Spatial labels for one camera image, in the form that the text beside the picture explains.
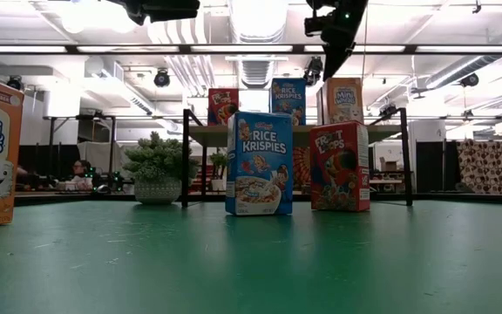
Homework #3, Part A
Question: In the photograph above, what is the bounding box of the background robot with green lights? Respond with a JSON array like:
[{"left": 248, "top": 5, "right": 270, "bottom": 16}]
[{"left": 80, "top": 167, "right": 126, "bottom": 194}]

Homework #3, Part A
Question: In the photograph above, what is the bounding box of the small plant in white pot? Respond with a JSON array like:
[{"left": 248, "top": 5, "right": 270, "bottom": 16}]
[{"left": 209, "top": 152, "right": 227, "bottom": 192}]

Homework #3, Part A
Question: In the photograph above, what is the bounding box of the red Froot Loops cereal box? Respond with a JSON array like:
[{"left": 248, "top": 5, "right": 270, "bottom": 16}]
[
  {"left": 309, "top": 120, "right": 371, "bottom": 213},
  {"left": 207, "top": 88, "right": 241, "bottom": 126}
]

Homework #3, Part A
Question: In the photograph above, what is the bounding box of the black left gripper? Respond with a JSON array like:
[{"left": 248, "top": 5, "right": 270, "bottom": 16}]
[{"left": 106, "top": 0, "right": 201, "bottom": 26}]

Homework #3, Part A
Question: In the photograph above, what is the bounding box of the wooden shelf with black frame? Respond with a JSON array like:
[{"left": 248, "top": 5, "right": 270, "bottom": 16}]
[{"left": 182, "top": 107, "right": 414, "bottom": 209}]

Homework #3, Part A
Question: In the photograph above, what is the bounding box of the person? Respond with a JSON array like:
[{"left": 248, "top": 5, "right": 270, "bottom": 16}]
[{"left": 61, "top": 159, "right": 94, "bottom": 192}]

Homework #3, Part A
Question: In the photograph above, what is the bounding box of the black ceiling spotlight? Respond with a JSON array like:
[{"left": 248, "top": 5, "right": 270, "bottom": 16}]
[
  {"left": 459, "top": 72, "right": 480, "bottom": 88},
  {"left": 5, "top": 75, "right": 24, "bottom": 92},
  {"left": 302, "top": 56, "right": 324, "bottom": 87},
  {"left": 153, "top": 69, "right": 172, "bottom": 88}
]

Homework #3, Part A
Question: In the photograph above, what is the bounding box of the blue Rice Krispies cereal box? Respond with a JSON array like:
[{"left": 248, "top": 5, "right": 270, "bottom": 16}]
[
  {"left": 270, "top": 78, "right": 307, "bottom": 126},
  {"left": 225, "top": 111, "right": 295, "bottom": 217}
]

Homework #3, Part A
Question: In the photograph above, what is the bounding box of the green table mat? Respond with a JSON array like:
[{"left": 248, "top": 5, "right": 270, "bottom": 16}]
[{"left": 0, "top": 199, "right": 502, "bottom": 314}]

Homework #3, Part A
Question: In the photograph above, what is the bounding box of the black table frame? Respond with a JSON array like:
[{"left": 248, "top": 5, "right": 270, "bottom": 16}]
[{"left": 13, "top": 191, "right": 502, "bottom": 207}]

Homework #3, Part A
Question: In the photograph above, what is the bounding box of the orange patterned tapestry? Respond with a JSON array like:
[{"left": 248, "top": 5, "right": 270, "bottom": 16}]
[{"left": 293, "top": 146, "right": 311, "bottom": 193}]

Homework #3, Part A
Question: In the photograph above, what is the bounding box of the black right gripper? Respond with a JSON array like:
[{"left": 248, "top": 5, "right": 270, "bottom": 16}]
[{"left": 303, "top": 0, "right": 370, "bottom": 83}]

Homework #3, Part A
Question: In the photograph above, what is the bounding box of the white ceiling air duct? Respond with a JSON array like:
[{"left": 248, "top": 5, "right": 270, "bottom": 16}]
[{"left": 227, "top": 0, "right": 291, "bottom": 91}]

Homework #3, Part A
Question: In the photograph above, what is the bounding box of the brown patterned curtain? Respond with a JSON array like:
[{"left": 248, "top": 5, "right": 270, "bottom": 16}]
[{"left": 456, "top": 138, "right": 502, "bottom": 195}]

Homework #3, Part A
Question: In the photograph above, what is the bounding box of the cardboard box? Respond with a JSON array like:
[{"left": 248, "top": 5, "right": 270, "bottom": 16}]
[{"left": 379, "top": 156, "right": 401, "bottom": 174}]

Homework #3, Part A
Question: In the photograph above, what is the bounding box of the green potted plant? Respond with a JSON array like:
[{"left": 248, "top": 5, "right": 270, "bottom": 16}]
[{"left": 123, "top": 130, "right": 200, "bottom": 206}]

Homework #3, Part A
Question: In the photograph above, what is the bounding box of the white cloth cover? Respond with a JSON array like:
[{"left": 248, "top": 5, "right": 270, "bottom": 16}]
[{"left": 76, "top": 140, "right": 126, "bottom": 175}]

